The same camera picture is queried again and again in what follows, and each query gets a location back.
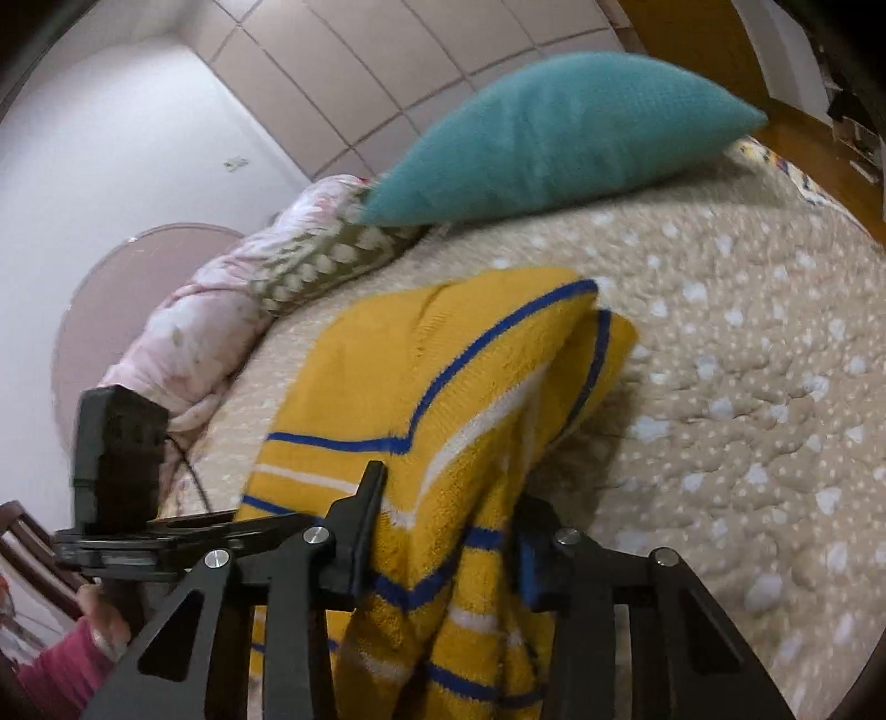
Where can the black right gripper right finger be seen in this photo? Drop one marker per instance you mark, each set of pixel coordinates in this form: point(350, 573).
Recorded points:
point(687, 659)

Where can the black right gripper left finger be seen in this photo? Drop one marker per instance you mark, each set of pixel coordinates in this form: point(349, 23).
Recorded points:
point(191, 660)

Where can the yellow striped knit sweater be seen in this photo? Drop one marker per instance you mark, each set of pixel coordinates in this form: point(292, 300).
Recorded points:
point(460, 390)

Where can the pink sleeve forearm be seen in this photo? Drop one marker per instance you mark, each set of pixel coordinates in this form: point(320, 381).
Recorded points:
point(62, 680)

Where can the person's left hand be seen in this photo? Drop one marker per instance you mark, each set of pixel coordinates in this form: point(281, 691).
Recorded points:
point(110, 633)

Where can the pink floral duvet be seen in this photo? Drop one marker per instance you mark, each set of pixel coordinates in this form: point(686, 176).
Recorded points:
point(199, 336)

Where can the beige dotted quilted bedspread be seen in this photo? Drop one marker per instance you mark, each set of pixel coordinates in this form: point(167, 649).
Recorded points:
point(748, 430)

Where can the pink rounded headboard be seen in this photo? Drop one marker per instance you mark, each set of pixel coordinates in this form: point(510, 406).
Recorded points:
point(110, 307)

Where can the green hedgehog bolster pillow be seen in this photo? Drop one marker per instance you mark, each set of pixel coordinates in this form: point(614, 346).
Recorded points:
point(334, 252)

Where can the white panelled wardrobe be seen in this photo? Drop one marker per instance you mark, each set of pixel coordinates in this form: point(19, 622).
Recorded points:
point(349, 86)

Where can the brown wooden door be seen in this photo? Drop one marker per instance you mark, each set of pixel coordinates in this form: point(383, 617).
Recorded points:
point(759, 54)

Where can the white cluttered shelf unit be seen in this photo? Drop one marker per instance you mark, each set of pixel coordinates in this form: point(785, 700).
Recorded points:
point(848, 43)

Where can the white wall switch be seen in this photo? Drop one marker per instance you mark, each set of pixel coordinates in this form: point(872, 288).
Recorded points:
point(235, 163)

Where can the teal corduroy cushion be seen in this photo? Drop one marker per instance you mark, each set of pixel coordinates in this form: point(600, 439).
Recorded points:
point(559, 132)

